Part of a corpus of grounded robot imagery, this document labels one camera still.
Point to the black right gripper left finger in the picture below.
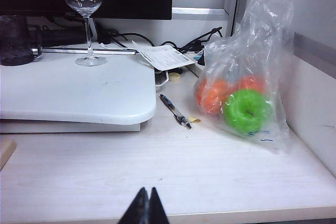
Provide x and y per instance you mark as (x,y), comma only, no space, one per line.
(137,208)

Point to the clear plastic bag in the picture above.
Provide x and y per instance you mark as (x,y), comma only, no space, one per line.
(262,24)

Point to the white desk riser platform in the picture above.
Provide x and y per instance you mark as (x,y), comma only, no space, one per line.
(78,93)

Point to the white printed paper sheet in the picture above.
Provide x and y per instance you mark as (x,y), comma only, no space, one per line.
(165,57)

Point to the black ballpoint pen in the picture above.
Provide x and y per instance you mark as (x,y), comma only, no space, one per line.
(174,112)

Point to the yellow paper scrap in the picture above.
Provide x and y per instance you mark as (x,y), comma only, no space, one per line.
(195,119)

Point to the yellow bottle cap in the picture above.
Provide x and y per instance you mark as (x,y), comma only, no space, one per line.
(174,77)

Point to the green toy apple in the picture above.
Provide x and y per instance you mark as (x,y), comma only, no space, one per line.
(236,113)

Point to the orange toy fruit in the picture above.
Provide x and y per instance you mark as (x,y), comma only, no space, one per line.
(250,83)
(212,95)

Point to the clear wine glass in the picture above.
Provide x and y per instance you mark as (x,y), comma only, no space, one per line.
(82,1)

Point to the white power strip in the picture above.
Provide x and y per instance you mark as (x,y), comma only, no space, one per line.
(195,65)

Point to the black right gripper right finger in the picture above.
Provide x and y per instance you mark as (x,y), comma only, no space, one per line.
(157,208)

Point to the aluminium partition frame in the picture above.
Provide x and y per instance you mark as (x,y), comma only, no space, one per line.
(199,12)

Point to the dark glass cup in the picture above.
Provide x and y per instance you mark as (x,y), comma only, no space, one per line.
(13,40)

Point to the light wooden board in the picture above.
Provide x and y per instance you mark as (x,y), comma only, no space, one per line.
(5,153)

